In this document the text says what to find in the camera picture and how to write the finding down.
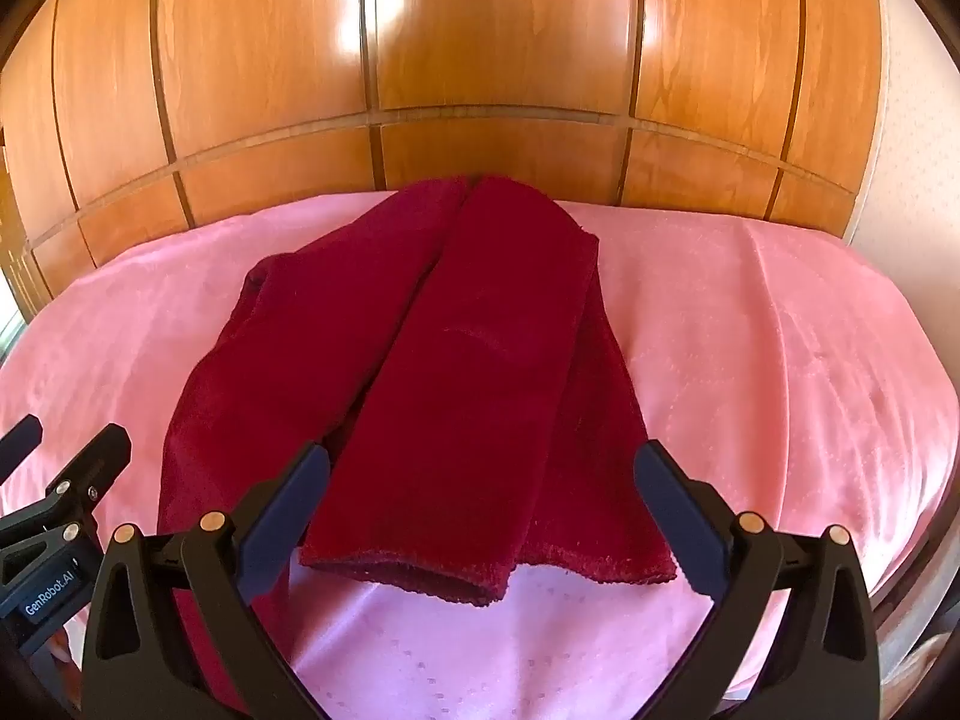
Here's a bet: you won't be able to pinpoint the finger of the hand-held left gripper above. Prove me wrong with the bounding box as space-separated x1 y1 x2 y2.
0 424 133 548
0 414 43 482

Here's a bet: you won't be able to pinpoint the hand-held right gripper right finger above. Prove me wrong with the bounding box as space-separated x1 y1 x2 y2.
634 439 882 720

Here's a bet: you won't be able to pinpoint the dark red fleece pants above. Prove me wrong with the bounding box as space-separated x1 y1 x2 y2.
156 174 680 713

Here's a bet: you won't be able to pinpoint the wooden panelled wardrobe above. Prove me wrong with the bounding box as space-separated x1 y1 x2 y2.
0 0 886 316

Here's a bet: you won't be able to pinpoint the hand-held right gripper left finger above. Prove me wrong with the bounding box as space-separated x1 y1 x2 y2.
82 442 331 720

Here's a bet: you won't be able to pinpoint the pink bedsheet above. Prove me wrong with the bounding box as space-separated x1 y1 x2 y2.
0 191 942 720

